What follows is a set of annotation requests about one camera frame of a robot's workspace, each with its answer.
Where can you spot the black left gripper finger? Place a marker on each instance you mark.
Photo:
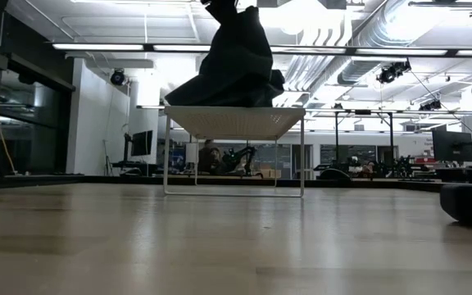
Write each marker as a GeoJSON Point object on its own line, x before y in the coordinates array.
{"type": "Point", "coordinates": [221, 6]}

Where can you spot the blue denim cap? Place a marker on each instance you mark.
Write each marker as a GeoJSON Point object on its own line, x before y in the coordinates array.
{"type": "Point", "coordinates": [236, 73]}

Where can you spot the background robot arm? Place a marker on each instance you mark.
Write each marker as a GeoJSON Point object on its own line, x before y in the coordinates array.
{"type": "Point", "coordinates": [240, 160]}

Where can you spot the white perforated shelf rack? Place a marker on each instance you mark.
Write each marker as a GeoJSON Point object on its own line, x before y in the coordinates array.
{"type": "Point", "coordinates": [236, 110]}

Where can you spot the long ceiling light strip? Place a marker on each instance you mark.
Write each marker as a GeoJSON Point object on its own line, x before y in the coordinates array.
{"type": "Point", "coordinates": [96, 47]}

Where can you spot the person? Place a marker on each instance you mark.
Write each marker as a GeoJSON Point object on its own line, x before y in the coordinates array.
{"type": "Point", "coordinates": [211, 157]}

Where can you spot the small computer monitor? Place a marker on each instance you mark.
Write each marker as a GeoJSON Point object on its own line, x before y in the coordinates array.
{"type": "Point", "coordinates": [142, 143]}

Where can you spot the cardboard box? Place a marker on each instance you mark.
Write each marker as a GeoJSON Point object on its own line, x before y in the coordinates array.
{"type": "Point", "coordinates": [269, 172]}

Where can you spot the background robot station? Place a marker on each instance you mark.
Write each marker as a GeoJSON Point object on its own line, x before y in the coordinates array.
{"type": "Point", "coordinates": [359, 168]}

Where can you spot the red box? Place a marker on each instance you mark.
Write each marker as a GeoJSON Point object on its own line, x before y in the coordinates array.
{"type": "Point", "coordinates": [424, 160]}

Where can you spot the large computer monitor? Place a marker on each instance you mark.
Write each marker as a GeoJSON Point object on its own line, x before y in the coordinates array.
{"type": "Point", "coordinates": [451, 143]}

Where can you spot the dark background desk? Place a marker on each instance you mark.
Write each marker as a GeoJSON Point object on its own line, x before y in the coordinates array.
{"type": "Point", "coordinates": [465, 174]}

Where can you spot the black gantry frame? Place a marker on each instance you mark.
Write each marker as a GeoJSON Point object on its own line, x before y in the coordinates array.
{"type": "Point", "coordinates": [336, 135]}

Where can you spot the black aluminium table frame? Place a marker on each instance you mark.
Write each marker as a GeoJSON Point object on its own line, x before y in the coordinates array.
{"type": "Point", "coordinates": [96, 179]}

